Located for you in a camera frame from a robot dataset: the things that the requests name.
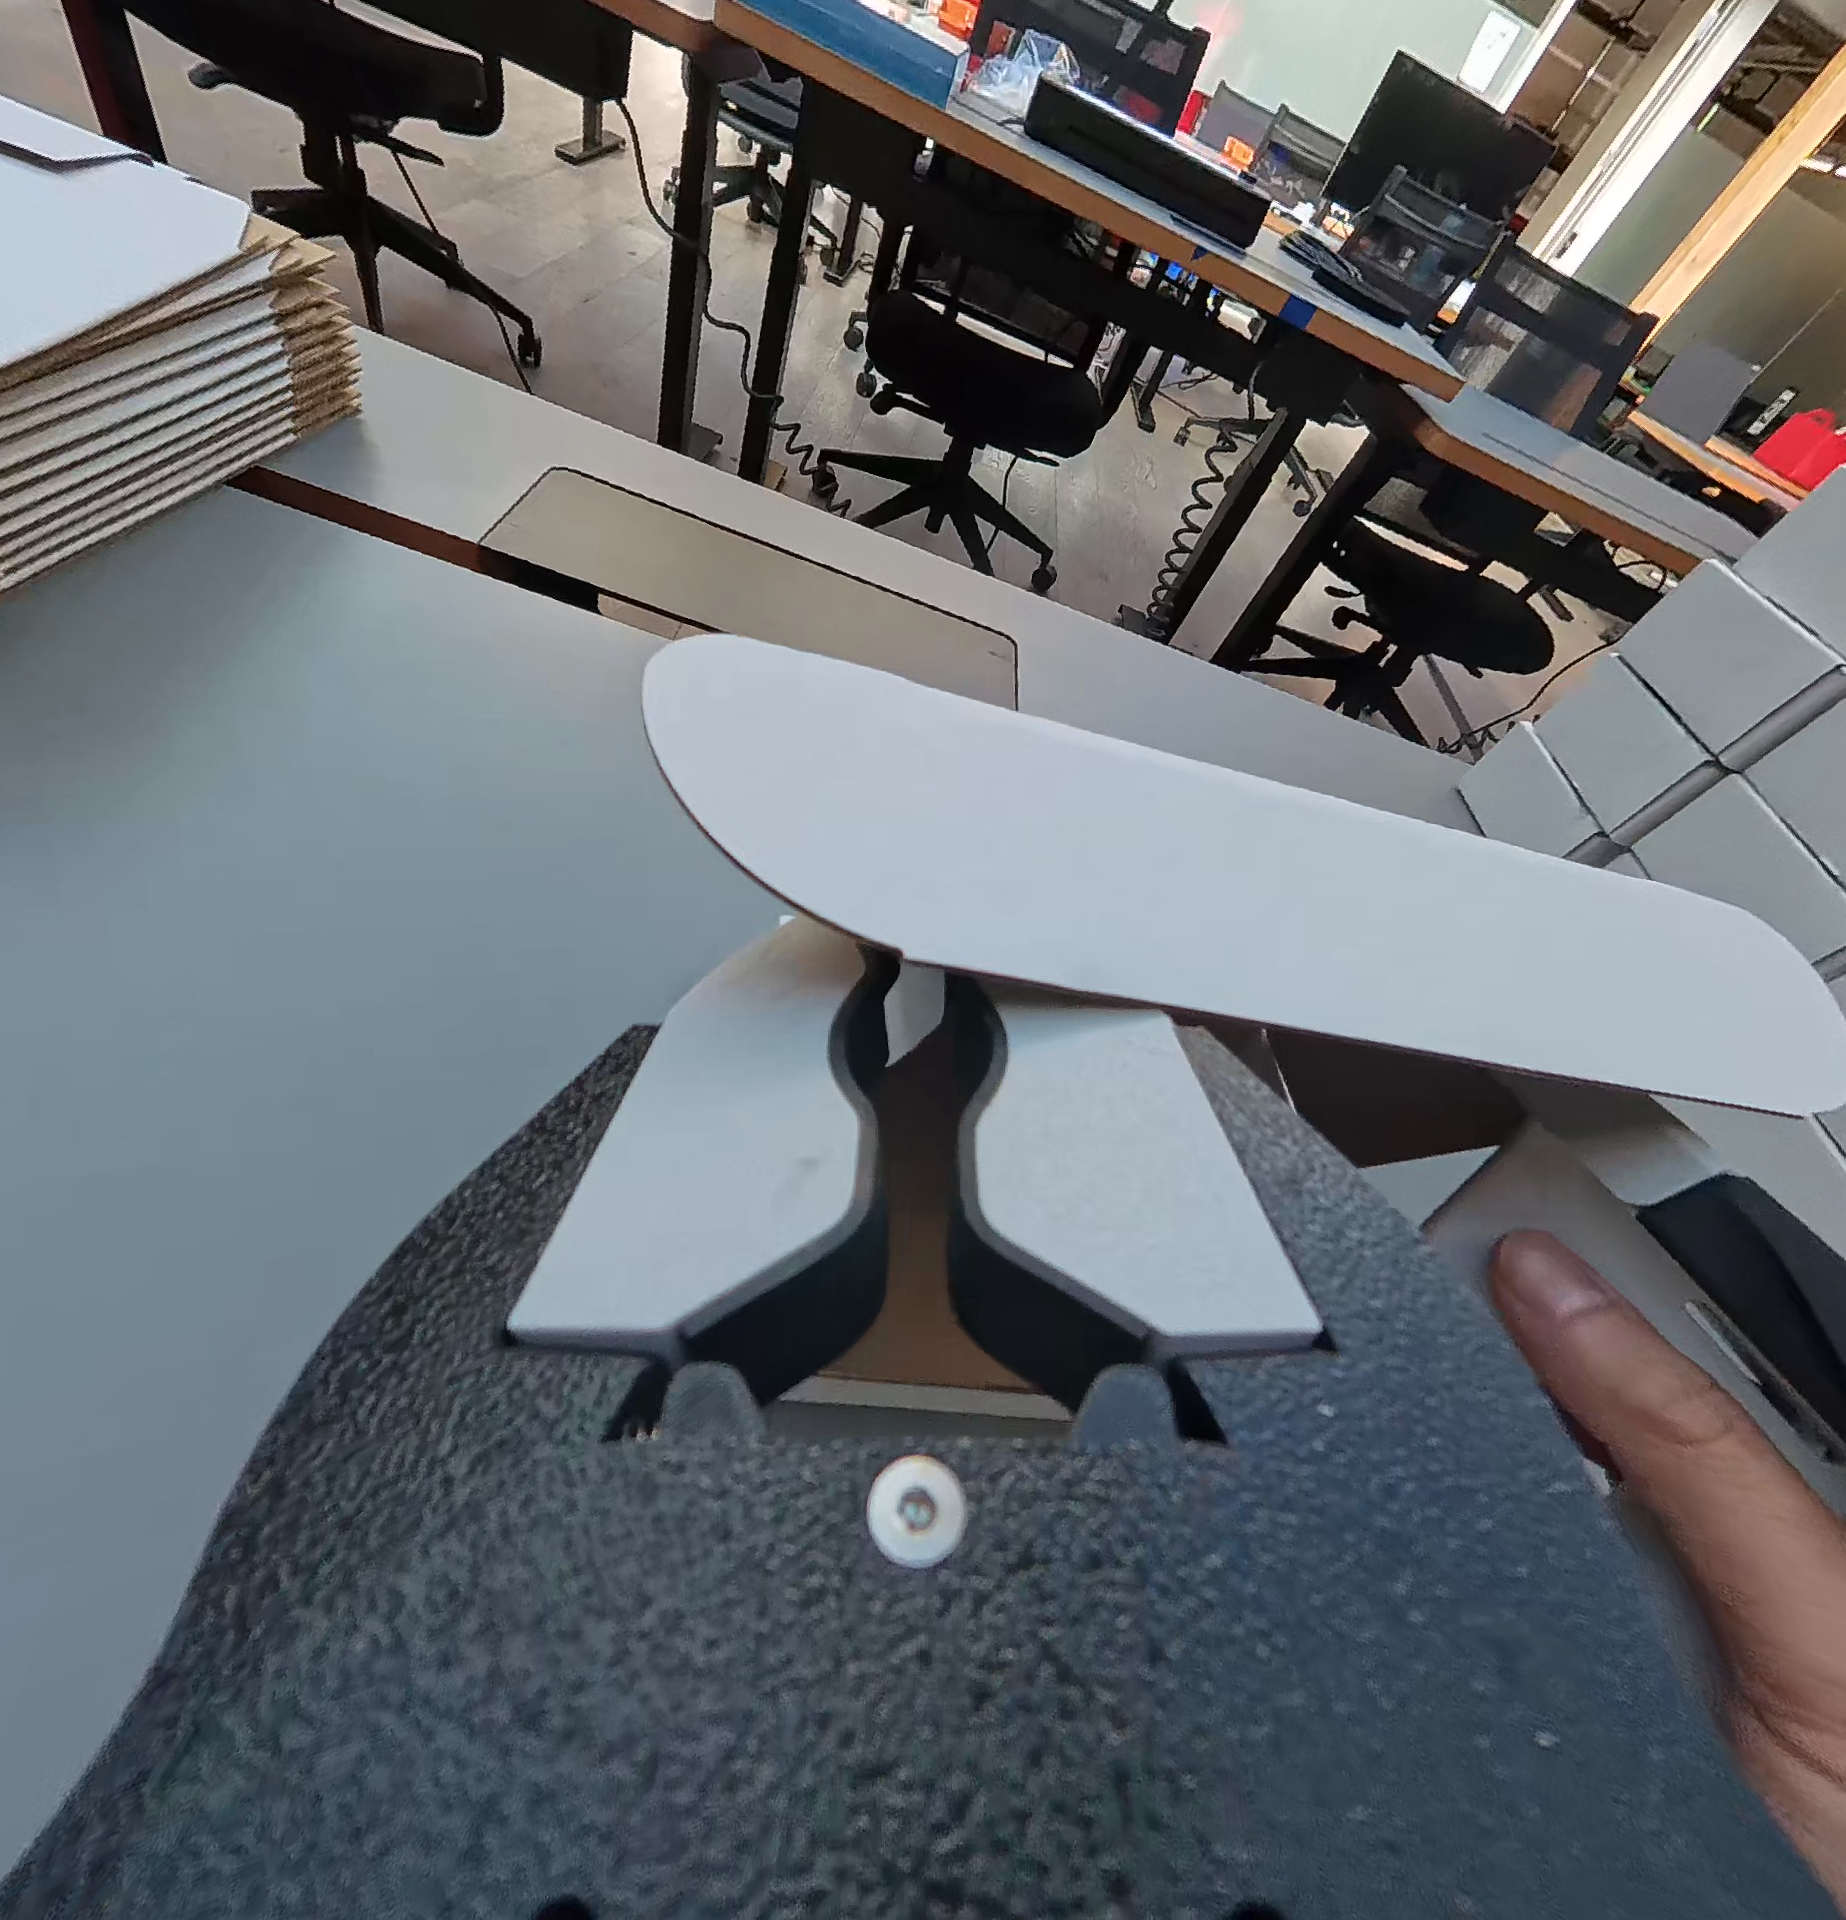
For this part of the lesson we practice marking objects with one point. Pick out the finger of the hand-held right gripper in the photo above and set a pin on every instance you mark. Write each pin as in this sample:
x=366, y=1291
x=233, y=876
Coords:
x=1779, y=1291

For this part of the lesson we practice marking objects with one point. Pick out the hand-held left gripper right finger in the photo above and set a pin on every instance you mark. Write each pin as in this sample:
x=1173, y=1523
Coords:
x=1132, y=1184

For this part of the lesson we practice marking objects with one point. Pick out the stack of folded white boxes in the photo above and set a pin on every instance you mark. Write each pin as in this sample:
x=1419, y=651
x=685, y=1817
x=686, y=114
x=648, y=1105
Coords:
x=1747, y=706

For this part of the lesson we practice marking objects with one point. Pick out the wooden-edged office desk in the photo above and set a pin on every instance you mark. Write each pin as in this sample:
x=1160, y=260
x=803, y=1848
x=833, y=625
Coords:
x=925, y=136
x=1570, y=466

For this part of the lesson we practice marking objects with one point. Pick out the black office chair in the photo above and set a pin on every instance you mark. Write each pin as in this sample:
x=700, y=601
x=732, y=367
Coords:
x=983, y=374
x=355, y=75
x=1447, y=615

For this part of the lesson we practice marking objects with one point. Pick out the stack of flat cardboard sheets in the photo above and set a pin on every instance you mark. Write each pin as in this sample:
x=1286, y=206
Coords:
x=128, y=392

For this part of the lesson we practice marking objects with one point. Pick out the white cardboard box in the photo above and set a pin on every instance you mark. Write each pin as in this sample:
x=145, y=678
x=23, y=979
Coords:
x=1166, y=856

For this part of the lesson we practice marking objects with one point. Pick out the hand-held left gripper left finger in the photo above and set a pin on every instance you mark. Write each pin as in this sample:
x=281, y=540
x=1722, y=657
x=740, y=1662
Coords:
x=685, y=1170

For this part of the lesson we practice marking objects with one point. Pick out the person's right hand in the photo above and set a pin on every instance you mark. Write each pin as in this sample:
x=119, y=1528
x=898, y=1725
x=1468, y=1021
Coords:
x=1731, y=1576

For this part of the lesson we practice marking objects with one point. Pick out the black computer monitor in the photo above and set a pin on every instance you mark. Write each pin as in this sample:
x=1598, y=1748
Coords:
x=1441, y=136

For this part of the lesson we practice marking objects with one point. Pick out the black flat device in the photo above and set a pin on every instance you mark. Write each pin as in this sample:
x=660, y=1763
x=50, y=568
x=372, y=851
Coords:
x=1148, y=158

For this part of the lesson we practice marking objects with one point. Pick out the wooden post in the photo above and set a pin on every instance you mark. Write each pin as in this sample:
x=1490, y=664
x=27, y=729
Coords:
x=1764, y=166

